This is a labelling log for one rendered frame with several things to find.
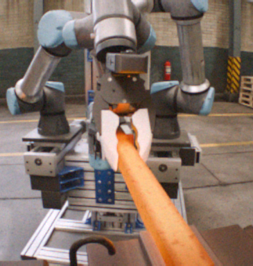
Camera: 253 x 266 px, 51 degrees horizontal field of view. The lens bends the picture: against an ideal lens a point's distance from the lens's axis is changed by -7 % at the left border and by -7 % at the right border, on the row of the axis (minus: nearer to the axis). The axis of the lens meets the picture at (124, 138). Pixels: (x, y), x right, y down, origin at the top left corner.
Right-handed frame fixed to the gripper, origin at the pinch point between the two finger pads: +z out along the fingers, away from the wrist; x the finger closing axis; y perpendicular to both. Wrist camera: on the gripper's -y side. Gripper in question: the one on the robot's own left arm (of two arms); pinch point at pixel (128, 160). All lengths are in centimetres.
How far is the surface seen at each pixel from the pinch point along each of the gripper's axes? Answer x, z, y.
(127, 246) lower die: 4.0, 10.0, -16.1
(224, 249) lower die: -4.3, 11.3, -18.1
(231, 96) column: -426, -238, 593
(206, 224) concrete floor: -83, 31, 148
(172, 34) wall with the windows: -259, -401, 552
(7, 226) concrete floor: 61, 20, 168
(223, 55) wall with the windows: -414, -356, 570
